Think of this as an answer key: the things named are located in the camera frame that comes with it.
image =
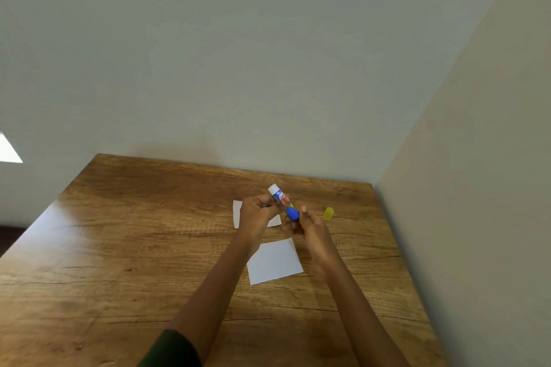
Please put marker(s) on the person's right hand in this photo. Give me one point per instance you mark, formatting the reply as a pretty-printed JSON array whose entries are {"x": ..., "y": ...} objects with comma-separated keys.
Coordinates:
[{"x": 310, "y": 233}]

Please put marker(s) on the person's left hand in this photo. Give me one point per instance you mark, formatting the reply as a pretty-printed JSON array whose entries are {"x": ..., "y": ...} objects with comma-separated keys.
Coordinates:
[{"x": 253, "y": 219}]

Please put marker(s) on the person's left fingers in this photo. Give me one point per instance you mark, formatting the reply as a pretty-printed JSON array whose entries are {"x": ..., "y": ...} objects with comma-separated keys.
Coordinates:
[{"x": 269, "y": 203}]

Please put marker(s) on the person's right thumb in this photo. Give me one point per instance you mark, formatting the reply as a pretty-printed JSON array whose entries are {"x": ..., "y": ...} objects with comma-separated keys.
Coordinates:
[{"x": 305, "y": 212}]

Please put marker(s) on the blue glue stick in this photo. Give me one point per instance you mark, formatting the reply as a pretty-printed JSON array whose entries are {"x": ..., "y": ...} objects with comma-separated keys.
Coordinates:
[{"x": 283, "y": 202}]

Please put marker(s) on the person's right forearm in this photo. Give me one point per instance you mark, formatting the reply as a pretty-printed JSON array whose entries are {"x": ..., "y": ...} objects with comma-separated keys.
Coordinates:
[{"x": 359, "y": 313}]

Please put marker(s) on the person's left forearm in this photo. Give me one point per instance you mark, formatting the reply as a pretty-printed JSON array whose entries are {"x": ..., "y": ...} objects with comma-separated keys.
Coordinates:
[{"x": 213, "y": 298}]

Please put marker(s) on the yellow glue stick cap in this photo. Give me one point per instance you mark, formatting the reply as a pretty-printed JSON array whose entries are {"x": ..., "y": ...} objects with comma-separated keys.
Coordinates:
[{"x": 328, "y": 213}]

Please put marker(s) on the small white paper sheet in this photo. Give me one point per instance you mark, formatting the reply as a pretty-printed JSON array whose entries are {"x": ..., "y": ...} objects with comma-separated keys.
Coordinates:
[{"x": 241, "y": 215}]

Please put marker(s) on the large white paper sheet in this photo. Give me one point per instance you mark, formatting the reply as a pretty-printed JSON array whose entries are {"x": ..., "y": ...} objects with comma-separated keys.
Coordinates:
[{"x": 274, "y": 262}]

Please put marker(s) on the dark green sleeve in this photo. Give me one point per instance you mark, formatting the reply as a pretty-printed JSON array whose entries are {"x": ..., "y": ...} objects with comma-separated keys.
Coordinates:
[{"x": 170, "y": 350}]

